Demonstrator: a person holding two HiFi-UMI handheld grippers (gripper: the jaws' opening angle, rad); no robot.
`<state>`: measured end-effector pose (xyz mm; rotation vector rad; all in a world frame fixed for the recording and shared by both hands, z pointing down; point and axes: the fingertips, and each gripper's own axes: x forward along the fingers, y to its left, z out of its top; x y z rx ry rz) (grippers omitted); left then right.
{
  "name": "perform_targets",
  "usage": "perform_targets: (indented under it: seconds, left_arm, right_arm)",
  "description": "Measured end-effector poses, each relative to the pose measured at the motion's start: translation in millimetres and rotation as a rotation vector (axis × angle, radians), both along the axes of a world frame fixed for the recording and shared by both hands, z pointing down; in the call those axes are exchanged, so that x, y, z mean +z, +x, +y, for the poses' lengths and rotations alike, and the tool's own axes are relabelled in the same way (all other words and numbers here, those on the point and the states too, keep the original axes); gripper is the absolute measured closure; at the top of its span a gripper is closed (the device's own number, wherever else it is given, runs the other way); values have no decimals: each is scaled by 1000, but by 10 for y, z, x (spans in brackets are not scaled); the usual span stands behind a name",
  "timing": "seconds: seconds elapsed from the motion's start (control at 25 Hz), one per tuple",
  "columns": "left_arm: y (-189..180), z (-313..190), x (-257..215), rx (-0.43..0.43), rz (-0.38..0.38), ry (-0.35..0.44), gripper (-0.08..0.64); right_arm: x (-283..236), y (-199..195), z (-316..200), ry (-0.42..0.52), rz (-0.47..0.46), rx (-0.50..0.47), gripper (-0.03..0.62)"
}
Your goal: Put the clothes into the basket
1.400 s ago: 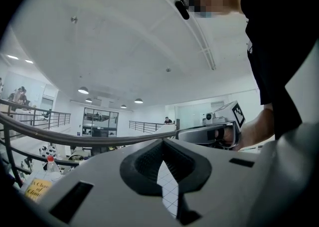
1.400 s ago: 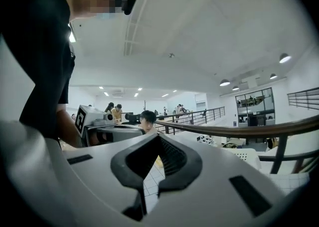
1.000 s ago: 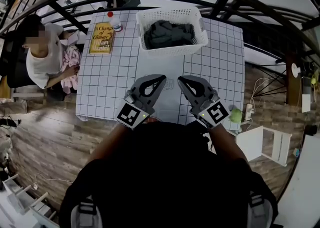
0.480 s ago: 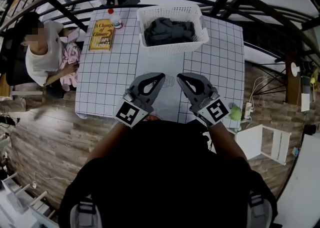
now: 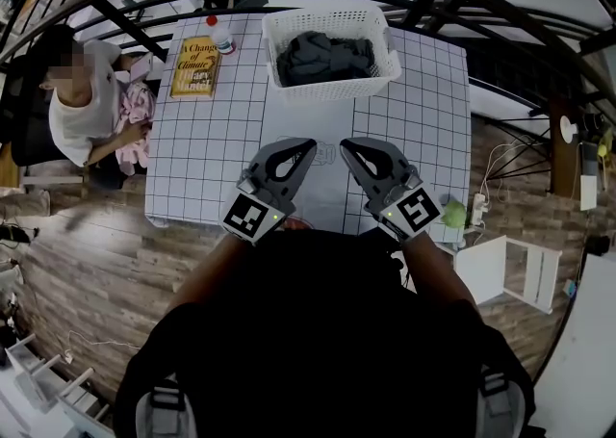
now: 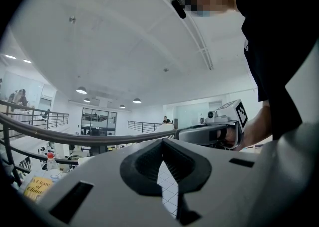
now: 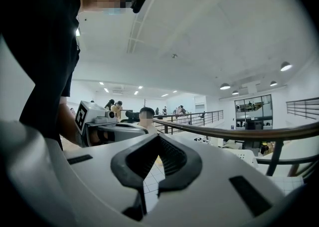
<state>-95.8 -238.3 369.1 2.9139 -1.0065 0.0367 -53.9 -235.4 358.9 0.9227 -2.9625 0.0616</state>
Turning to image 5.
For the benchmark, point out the small teal and white item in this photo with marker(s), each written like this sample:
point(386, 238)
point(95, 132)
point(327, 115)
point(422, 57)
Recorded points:
point(570, 288)

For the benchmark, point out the black office chair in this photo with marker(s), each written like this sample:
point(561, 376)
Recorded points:
point(24, 137)

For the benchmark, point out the person's black clothing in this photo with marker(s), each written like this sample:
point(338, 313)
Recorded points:
point(322, 340)

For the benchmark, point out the green plush ball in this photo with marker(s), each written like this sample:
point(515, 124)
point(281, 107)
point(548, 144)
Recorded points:
point(454, 214)

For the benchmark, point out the small black device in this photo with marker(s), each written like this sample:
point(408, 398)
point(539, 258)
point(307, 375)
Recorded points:
point(598, 246)

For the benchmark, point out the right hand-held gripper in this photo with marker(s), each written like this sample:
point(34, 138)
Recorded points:
point(414, 212)

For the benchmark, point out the white wooden chair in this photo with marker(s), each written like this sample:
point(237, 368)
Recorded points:
point(479, 272)

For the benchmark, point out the person's left forearm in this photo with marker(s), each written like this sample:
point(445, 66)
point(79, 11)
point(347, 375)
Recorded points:
point(207, 272)

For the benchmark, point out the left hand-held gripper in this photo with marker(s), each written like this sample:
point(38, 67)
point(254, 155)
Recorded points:
point(250, 219)

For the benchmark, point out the white desk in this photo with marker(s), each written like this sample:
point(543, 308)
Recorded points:
point(577, 368)

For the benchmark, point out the white grid tablecloth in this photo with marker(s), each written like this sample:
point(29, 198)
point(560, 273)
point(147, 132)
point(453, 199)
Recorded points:
point(216, 152)

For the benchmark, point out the white wooden furniture frame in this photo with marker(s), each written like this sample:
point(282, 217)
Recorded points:
point(24, 373)

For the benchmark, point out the white plastic laundry basket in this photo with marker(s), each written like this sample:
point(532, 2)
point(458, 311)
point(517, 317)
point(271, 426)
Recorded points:
point(332, 90)

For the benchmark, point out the dark grey garment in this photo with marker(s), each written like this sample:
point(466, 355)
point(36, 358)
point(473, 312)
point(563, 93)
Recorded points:
point(317, 60)

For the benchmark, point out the black metal railing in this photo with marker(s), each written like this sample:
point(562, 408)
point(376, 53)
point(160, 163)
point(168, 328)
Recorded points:
point(422, 3)

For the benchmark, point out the brown wooden side table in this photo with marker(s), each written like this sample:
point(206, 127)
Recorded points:
point(560, 171)

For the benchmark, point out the white desk lamp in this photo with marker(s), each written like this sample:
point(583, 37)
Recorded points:
point(568, 129)

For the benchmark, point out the clear bottle with red cap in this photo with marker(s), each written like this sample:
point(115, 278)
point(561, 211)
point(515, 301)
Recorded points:
point(222, 39)

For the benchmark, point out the yellow book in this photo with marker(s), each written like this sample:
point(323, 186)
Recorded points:
point(196, 68)

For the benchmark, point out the pink cloth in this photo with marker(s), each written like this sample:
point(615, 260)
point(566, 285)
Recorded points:
point(137, 109)

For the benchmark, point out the person's right forearm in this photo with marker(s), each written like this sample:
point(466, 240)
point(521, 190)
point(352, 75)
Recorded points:
point(438, 272)

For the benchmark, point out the white power strip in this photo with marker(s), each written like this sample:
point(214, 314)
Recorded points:
point(479, 210)

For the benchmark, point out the light coloured smartphone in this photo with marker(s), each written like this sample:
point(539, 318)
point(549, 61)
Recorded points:
point(141, 66)

